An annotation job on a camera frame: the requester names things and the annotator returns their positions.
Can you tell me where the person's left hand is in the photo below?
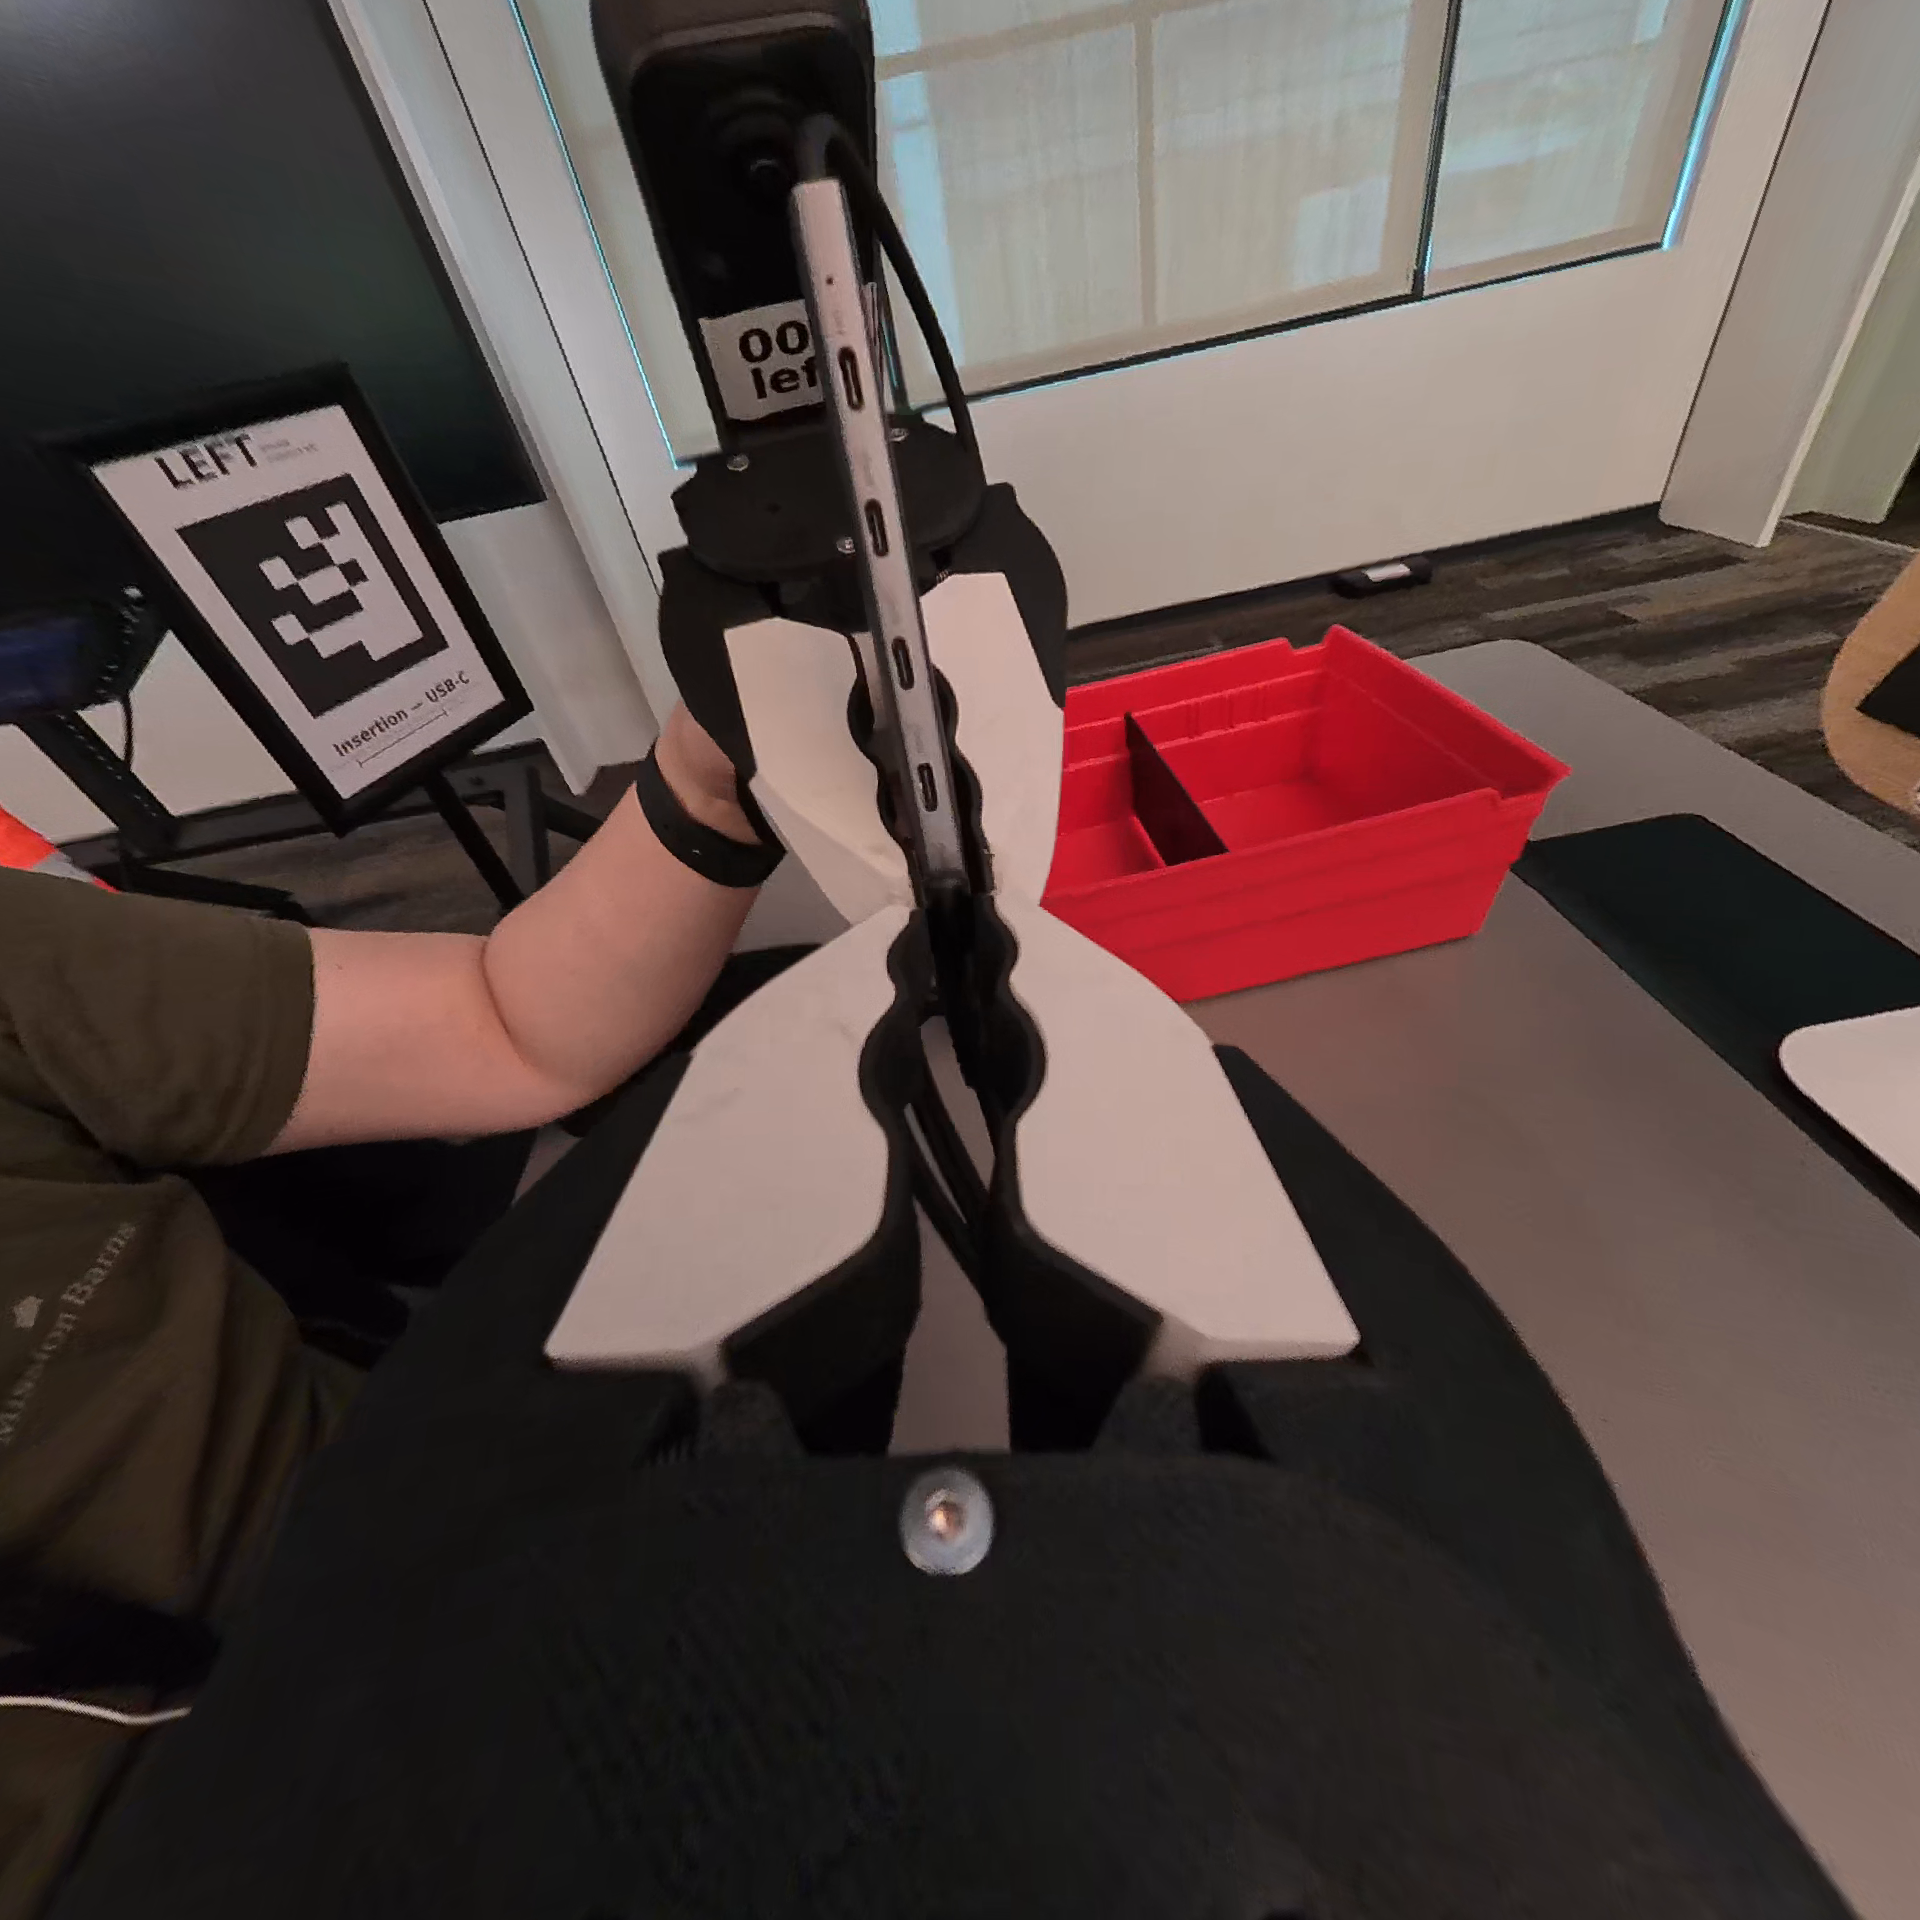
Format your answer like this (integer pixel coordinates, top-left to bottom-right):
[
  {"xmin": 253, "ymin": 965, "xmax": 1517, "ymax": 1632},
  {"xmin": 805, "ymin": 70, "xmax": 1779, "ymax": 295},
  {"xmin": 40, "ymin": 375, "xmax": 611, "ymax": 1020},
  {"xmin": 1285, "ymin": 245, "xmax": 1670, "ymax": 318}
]
[{"xmin": 654, "ymin": 697, "xmax": 752, "ymax": 823}]

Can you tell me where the thin white cord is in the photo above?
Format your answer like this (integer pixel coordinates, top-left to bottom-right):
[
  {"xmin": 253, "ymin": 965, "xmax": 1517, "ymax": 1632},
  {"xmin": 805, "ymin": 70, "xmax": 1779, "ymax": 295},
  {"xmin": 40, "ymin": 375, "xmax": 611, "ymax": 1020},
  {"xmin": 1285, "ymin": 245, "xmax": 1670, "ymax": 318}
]
[{"xmin": 0, "ymin": 1692, "xmax": 201, "ymax": 1729}]

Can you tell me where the large black screen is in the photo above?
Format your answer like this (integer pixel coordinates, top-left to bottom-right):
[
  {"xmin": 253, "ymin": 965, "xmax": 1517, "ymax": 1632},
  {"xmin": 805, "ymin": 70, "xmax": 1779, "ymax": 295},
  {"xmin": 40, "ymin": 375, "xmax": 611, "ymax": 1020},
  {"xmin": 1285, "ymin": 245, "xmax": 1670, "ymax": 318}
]
[{"xmin": 0, "ymin": 0, "xmax": 545, "ymax": 613}]

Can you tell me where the grey usb hub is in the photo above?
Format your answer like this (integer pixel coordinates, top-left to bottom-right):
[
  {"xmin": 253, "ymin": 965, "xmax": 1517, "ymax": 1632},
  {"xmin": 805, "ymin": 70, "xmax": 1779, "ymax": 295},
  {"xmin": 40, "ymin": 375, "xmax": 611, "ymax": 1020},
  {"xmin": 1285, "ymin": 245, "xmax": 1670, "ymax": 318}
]
[{"xmin": 783, "ymin": 112, "xmax": 1001, "ymax": 904}]

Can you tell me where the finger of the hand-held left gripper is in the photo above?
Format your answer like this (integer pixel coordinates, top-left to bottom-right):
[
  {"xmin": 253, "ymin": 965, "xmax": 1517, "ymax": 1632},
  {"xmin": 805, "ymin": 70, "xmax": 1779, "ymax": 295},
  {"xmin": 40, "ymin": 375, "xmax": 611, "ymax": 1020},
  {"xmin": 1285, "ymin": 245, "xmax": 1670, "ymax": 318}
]
[
  {"xmin": 918, "ymin": 568, "xmax": 1067, "ymax": 904},
  {"xmin": 721, "ymin": 617, "xmax": 920, "ymax": 923}
]

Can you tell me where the wood-edged display board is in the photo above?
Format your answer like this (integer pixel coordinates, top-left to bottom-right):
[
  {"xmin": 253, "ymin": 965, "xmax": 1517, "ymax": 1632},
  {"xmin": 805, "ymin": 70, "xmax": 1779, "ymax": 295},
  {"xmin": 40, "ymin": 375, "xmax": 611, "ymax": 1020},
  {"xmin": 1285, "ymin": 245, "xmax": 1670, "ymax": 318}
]
[{"xmin": 1816, "ymin": 551, "xmax": 1920, "ymax": 823}]

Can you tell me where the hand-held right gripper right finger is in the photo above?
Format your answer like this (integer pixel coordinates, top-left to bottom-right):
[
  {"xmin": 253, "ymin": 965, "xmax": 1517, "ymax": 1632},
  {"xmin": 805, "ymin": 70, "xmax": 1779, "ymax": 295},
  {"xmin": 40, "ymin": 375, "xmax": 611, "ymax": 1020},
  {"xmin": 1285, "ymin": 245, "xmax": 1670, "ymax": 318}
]
[{"xmin": 982, "ymin": 896, "xmax": 1363, "ymax": 1367}]

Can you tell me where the black framed marker sign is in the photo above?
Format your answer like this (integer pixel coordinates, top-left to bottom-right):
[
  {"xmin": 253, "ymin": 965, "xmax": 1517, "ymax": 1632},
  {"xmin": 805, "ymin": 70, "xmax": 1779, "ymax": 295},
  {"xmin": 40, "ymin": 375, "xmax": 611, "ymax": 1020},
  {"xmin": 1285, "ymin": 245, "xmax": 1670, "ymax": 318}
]
[{"xmin": 40, "ymin": 364, "xmax": 539, "ymax": 921}]

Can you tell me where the red plastic bin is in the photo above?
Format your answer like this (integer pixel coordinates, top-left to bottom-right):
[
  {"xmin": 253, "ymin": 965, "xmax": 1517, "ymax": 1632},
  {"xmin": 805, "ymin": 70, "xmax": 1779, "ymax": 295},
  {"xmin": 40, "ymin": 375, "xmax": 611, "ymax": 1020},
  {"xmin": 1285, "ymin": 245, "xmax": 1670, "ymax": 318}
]
[{"xmin": 1038, "ymin": 622, "xmax": 1574, "ymax": 1007}]

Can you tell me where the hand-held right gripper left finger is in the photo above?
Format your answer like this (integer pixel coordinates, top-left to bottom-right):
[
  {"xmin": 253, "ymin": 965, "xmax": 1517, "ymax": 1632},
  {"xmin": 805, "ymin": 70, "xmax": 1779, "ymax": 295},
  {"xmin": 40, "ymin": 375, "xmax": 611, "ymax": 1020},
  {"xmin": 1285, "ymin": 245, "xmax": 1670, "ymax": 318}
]
[{"xmin": 543, "ymin": 903, "xmax": 924, "ymax": 1379}]

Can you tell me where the person's olive shirt torso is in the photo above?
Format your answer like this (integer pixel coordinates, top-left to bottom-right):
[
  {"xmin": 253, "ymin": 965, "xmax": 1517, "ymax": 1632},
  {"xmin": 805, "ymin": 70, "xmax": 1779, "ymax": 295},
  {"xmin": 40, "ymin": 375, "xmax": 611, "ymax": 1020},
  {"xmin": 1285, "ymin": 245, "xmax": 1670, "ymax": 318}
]
[{"xmin": 0, "ymin": 865, "xmax": 366, "ymax": 1920}]

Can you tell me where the black braided cable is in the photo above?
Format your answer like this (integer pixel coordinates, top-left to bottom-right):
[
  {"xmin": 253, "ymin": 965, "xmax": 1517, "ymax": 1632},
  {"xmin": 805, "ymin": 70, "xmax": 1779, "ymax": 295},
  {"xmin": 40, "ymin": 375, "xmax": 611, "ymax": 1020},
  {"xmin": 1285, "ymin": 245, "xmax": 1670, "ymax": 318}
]
[{"xmin": 895, "ymin": 885, "xmax": 1009, "ymax": 1310}]

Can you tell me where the black wristband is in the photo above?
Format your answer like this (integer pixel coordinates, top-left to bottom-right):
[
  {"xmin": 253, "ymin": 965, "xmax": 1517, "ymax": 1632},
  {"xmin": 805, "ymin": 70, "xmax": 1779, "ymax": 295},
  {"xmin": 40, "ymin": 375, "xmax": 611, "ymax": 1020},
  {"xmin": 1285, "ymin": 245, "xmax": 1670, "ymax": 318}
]
[{"xmin": 633, "ymin": 742, "xmax": 783, "ymax": 888}]

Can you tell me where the blue device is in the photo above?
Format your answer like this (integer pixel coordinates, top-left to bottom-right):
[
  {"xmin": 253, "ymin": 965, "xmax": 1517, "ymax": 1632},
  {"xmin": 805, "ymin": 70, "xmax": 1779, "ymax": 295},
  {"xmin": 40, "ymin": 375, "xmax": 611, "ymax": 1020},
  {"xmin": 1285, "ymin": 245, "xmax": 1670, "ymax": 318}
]
[{"xmin": 0, "ymin": 598, "xmax": 140, "ymax": 724}]

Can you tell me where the orange striped cloth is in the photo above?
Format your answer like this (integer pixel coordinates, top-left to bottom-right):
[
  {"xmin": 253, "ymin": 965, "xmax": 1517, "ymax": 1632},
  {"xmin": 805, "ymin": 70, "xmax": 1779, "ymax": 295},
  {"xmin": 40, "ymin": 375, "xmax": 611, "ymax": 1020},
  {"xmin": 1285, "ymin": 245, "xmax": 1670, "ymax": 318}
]
[{"xmin": 0, "ymin": 801, "xmax": 125, "ymax": 896}]

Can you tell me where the black elbow pad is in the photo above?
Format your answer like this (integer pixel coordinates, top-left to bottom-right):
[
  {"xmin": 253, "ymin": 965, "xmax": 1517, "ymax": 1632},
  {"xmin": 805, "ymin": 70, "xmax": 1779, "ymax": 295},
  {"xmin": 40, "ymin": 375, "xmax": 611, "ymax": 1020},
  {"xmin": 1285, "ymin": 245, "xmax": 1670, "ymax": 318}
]
[{"xmin": 556, "ymin": 942, "xmax": 828, "ymax": 1144}]

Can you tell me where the black bin divider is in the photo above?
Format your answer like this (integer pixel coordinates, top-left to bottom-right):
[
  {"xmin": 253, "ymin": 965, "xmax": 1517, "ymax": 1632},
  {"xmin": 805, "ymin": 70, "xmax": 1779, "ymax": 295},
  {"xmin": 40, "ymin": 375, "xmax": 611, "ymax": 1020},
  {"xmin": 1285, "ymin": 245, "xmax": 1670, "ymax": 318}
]
[{"xmin": 1121, "ymin": 709, "xmax": 1233, "ymax": 865}]

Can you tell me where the white framed window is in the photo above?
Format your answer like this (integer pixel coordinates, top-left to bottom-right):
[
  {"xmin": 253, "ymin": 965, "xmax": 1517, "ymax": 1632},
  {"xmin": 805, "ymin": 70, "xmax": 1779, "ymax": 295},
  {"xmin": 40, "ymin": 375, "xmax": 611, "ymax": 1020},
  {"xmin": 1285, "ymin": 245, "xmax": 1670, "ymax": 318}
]
[{"xmin": 509, "ymin": 0, "xmax": 1752, "ymax": 409}]

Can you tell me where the white tablet stand base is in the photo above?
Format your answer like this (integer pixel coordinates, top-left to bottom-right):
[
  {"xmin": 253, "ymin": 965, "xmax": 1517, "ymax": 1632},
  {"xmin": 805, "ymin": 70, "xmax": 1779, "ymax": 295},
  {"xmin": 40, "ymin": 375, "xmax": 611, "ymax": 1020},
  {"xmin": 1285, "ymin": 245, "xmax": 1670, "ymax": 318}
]
[{"xmin": 1776, "ymin": 1006, "xmax": 1920, "ymax": 1160}]

